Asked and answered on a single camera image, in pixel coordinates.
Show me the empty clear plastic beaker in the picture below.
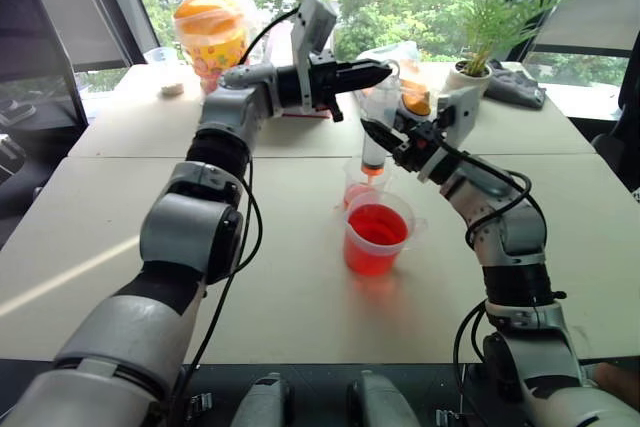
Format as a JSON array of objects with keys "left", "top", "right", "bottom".
[{"left": 143, "top": 46, "right": 182, "bottom": 69}]

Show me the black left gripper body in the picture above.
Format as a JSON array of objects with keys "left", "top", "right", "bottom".
[{"left": 306, "top": 53, "right": 347, "bottom": 123}]

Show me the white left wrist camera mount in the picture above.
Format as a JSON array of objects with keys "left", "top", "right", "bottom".
[{"left": 290, "top": 0, "right": 339, "bottom": 114}]

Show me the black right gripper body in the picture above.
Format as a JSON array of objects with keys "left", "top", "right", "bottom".
[{"left": 391, "top": 119, "right": 447, "bottom": 175}]

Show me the plastic bag with orange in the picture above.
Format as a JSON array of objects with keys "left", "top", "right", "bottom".
[{"left": 355, "top": 40, "right": 437, "bottom": 117}]

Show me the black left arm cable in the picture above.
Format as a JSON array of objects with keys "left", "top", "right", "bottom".
[{"left": 172, "top": 6, "right": 304, "bottom": 427}]

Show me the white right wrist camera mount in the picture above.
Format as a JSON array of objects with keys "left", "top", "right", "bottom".
[{"left": 436, "top": 85, "right": 482, "bottom": 149}]

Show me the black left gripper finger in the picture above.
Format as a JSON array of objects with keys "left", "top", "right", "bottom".
[
  {"left": 342, "top": 74, "right": 388, "bottom": 97},
  {"left": 341, "top": 59, "right": 394, "bottom": 80}
]

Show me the grey rounded robot part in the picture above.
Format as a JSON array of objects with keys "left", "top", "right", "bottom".
[
  {"left": 230, "top": 371, "right": 297, "bottom": 427},
  {"left": 348, "top": 369, "right": 422, "bottom": 427}
]

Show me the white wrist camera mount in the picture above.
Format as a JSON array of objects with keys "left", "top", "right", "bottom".
[
  {"left": 436, "top": 85, "right": 482, "bottom": 149},
  {"left": 290, "top": 0, "right": 339, "bottom": 114}
]

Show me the potted green palm plant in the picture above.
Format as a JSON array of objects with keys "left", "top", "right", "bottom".
[{"left": 443, "top": 0, "right": 561, "bottom": 99}]

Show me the small clear measuring cup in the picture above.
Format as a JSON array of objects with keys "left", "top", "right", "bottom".
[{"left": 341, "top": 160, "right": 394, "bottom": 211}]

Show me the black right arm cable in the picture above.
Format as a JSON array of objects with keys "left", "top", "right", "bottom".
[{"left": 439, "top": 144, "right": 537, "bottom": 427}]

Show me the large cup with red liquid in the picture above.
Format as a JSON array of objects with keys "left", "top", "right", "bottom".
[{"left": 341, "top": 190, "right": 429, "bottom": 277}]

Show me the black computer monitor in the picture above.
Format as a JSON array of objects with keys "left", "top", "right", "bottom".
[{"left": 0, "top": 0, "right": 90, "bottom": 161}]

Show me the clear plastic syringe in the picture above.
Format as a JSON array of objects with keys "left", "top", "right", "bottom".
[{"left": 358, "top": 59, "right": 402, "bottom": 189}]

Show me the grey folded cloth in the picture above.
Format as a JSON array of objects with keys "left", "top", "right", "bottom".
[{"left": 483, "top": 58, "right": 547, "bottom": 109}]

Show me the black office chair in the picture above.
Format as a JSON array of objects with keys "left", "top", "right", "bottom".
[{"left": 589, "top": 59, "right": 640, "bottom": 204}]

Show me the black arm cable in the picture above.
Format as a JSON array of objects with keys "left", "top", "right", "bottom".
[
  {"left": 439, "top": 144, "right": 537, "bottom": 427},
  {"left": 172, "top": 6, "right": 304, "bottom": 427}
]

